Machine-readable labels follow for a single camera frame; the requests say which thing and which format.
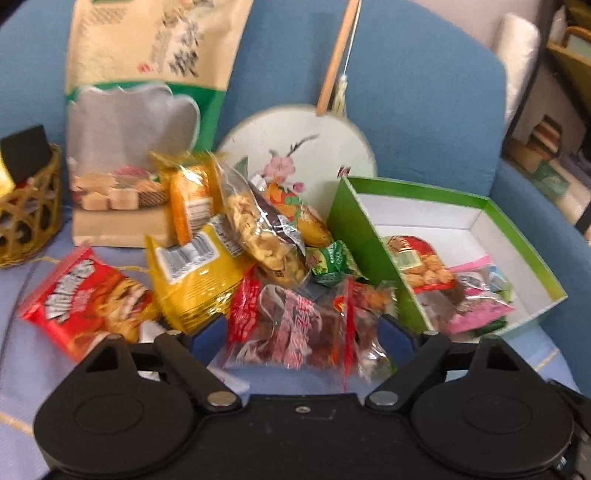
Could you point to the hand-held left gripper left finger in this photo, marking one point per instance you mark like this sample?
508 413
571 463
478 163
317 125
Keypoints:
208 336

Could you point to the orange snack packet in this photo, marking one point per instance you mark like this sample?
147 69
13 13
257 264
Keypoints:
191 198

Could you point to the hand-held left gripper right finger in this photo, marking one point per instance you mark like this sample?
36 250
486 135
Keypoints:
393 330

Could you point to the blue sofa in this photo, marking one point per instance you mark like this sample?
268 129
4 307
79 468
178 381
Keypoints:
415 92

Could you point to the green cardboard box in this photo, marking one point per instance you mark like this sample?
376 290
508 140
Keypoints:
364 240

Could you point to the red noodle snack packet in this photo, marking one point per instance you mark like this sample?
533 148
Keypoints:
87 300

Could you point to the black card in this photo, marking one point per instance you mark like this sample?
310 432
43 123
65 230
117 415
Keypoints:
27 152

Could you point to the black metal shelf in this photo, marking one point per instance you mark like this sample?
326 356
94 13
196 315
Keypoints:
547 69

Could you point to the red fried snack packet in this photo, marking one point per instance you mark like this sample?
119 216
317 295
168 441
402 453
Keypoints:
418 263

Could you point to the round floral hand fan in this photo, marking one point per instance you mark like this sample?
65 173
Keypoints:
318 152

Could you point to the wooden framed panel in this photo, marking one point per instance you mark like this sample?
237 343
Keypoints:
572 55

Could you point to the clear bag of yellow puffs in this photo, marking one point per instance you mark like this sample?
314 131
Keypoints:
256 226

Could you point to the gold foil packet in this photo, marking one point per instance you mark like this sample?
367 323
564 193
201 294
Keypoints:
4 177

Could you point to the woven wicker basket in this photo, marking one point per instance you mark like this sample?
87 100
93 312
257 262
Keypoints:
32 221

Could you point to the green candy wrapper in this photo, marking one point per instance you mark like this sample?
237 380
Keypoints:
334 263

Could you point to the small orange yellow packet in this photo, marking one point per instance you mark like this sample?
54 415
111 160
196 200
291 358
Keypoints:
304 221

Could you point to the light blue blanket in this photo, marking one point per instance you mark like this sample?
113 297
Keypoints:
27 392

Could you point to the small white blue candy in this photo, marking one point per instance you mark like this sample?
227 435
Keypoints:
498 280

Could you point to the yellow snack packet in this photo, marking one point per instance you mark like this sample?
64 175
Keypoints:
203 281

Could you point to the red striped clear snack packet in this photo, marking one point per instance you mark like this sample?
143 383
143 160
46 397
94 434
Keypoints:
286 327

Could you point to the small green package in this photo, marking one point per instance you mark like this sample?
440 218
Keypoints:
551 179

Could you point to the pink snack packet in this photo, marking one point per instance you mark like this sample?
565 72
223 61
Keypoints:
475 318

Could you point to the white plastic roll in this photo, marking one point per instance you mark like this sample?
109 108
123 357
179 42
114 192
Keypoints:
517 60

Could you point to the large beige snack bag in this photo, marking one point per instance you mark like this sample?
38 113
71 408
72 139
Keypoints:
138 101

